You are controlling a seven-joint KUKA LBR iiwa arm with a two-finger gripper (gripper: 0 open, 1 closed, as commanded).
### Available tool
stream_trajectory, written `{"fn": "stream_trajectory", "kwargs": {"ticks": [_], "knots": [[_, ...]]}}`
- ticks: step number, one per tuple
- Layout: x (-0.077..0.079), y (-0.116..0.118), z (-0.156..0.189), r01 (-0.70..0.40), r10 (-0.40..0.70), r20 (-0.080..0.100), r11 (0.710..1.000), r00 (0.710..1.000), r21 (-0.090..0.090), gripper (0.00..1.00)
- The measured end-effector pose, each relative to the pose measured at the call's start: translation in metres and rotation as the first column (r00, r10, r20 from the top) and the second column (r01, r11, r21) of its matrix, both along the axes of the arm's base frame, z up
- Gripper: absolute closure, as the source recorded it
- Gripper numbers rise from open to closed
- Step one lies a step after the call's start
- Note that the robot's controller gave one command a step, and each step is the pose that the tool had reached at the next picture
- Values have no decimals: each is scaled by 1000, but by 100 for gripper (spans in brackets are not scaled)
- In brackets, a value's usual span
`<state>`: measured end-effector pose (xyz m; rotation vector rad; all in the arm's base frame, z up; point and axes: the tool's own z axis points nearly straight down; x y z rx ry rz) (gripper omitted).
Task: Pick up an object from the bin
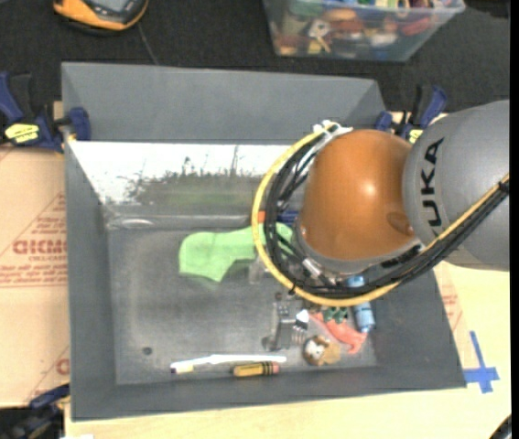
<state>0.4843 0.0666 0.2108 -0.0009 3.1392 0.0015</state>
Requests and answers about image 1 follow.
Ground brown toy animal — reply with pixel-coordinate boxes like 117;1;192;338
301;335;343;368

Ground yellow pencil-shaped toy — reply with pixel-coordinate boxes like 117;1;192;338
232;360;282;379

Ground blue plastic bottle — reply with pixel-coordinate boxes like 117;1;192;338
347;275;376;335

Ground white pen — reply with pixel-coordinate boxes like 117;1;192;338
169;353;287;375

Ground grey metal bin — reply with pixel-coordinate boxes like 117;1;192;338
60;61;467;420

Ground green cloth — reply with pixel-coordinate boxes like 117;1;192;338
178;223;295;288

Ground brown cardboard board, red print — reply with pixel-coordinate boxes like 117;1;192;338
0;101;466;411

